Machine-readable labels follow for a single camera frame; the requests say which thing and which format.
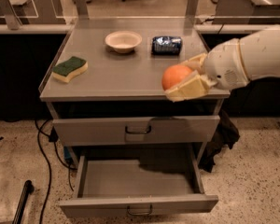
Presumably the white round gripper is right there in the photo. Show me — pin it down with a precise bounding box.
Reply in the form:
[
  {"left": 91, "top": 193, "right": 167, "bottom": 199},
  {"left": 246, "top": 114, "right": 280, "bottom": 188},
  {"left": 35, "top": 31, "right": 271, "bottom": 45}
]
[{"left": 164, "top": 38, "right": 249, "bottom": 102}]

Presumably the orange fruit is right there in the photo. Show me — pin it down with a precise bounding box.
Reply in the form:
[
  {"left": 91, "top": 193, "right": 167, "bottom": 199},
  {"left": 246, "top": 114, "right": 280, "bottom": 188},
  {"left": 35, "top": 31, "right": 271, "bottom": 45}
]
[{"left": 161, "top": 64, "right": 193, "bottom": 91}]

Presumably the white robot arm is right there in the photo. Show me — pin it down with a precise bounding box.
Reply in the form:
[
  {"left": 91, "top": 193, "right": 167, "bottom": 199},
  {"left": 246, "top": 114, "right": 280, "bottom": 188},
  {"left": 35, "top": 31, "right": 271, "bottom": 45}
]
[{"left": 161, "top": 25, "right": 280, "bottom": 102}]

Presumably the closed upper grey drawer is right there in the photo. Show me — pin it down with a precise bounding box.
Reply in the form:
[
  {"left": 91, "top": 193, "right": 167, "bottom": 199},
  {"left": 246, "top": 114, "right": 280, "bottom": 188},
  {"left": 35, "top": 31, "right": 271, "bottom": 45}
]
[{"left": 53, "top": 116, "right": 220, "bottom": 147}]

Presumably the grey metal drawer cabinet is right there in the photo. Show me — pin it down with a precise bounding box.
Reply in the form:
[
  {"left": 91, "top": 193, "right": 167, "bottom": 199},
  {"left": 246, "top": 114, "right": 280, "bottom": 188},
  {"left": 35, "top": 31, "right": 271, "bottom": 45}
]
[{"left": 37, "top": 17, "right": 234, "bottom": 218}]

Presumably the open lower grey drawer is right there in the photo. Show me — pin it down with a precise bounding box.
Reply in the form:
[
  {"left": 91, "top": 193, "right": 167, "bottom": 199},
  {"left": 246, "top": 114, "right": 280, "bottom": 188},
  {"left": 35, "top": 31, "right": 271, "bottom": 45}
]
[{"left": 60, "top": 149, "right": 218, "bottom": 217}]

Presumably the blue crumpled chip bag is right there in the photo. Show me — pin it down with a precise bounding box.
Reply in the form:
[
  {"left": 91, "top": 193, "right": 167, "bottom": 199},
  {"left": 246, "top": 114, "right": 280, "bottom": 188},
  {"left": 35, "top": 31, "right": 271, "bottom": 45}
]
[{"left": 151, "top": 36, "right": 183, "bottom": 55}]

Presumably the dark cloth behind cabinet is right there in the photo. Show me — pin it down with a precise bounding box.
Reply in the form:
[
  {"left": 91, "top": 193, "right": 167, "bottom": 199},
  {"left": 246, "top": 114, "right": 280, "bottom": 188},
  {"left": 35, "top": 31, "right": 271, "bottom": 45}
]
[{"left": 199, "top": 110, "right": 240, "bottom": 173}]

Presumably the white paper bowl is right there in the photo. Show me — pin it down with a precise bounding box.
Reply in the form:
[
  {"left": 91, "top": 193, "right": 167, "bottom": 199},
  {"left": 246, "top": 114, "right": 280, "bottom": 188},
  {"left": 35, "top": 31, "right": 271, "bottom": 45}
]
[{"left": 105, "top": 31, "right": 142, "bottom": 54}]

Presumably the green and yellow sponge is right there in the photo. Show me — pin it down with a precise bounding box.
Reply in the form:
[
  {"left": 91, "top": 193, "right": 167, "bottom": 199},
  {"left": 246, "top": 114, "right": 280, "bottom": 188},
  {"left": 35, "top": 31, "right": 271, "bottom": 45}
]
[{"left": 52, "top": 56, "right": 88, "bottom": 83}]

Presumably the clear acrylic barrier panel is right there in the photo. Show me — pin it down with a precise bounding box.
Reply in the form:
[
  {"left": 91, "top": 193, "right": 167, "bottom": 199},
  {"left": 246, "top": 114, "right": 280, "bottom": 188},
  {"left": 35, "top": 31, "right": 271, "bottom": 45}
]
[{"left": 0, "top": 0, "right": 280, "bottom": 31}]

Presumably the black rod on floor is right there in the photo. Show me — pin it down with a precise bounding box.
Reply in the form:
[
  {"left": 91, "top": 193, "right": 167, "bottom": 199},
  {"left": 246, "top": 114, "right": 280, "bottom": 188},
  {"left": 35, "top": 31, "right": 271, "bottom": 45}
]
[{"left": 12, "top": 180, "right": 34, "bottom": 224}]

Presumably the black floor cable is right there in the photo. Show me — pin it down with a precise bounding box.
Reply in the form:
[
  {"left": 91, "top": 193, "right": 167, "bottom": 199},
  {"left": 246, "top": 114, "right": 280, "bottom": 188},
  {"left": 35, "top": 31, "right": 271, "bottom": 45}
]
[{"left": 34, "top": 119, "right": 77, "bottom": 224}]

